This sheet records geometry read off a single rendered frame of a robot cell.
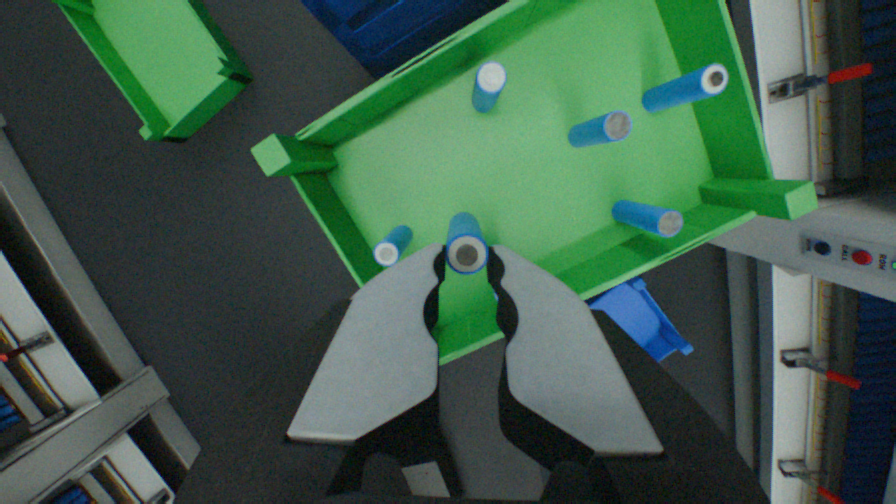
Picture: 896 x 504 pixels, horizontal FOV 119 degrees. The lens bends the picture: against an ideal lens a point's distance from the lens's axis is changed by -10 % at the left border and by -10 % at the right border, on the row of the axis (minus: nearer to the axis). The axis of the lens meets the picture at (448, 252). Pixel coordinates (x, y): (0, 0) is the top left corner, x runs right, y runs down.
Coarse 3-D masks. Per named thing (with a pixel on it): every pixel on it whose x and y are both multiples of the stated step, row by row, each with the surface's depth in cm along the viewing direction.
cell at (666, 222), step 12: (624, 204) 24; (636, 204) 23; (624, 216) 23; (636, 216) 22; (648, 216) 20; (660, 216) 19; (672, 216) 19; (648, 228) 21; (660, 228) 19; (672, 228) 19
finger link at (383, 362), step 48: (384, 288) 9; (432, 288) 9; (336, 336) 7; (384, 336) 7; (432, 336) 7; (336, 384) 6; (384, 384) 6; (432, 384) 6; (288, 432) 5; (336, 432) 5; (384, 432) 6; (432, 432) 7
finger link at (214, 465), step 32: (320, 320) 8; (288, 352) 7; (320, 352) 7; (256, 384) 6; (288, 384) 6; (224, 416) 5; (256, 416) 5; (288, 416) 5; (224, 448) 5; (256, 448) 5; (288, 448) 5; (320, 448) 5; (352, 448) 5; (192, 480) 4; (224, 480) 5; (256, 480) 5; (288, 480) 5; (320, 480) 5; (352, 480) 5
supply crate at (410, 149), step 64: (512, 0) 17; (576, 0) 22; (640, 0) 21; (704, 0) 18; (448, 64) 21; (512, 64) 23; (576, 64) 23; (640, 64) 22; (704, 64) 20; (320, 128) 20; (384, 128) 24; (448, 128) 24; (512, 128) 24; (640, 128) 24; (704, 128) 23; (320, 192) 23; (384, 192) 26; (448, 192) 26; (512, 192) 25; (576, 192) 25; (640, 192) 25; (704, 192) 24; (768, 192) 19; (576, 256) 27; (640, 256) 23; (448, 320) 29
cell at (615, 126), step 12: (588, 120) 21; (600, 120) 18; (612, 120) 18; (624, 120) 18; (576, 132) 22; (588, 132) 20; (600, 132) 18; (612, 132) 18; (624, 132) 18; (576, 144) 23; (588, 144) 21
